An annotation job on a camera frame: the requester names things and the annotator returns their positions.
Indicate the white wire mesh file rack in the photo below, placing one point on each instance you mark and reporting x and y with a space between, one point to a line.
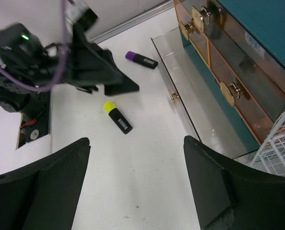
270 158

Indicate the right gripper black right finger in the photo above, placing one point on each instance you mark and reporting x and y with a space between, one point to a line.
229 195

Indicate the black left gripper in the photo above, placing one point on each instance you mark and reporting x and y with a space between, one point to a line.
21 50

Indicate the black purple highlighter marker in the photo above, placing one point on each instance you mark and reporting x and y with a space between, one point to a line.
141 60

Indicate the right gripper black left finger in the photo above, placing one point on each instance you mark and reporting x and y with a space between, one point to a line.
44 194

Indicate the pink yellow highlighter marker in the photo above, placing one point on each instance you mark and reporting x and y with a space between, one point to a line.
117 117

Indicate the teal drawer organizer box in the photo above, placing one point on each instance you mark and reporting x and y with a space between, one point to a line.
225 62

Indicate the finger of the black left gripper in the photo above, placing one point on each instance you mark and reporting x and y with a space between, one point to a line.
126 86

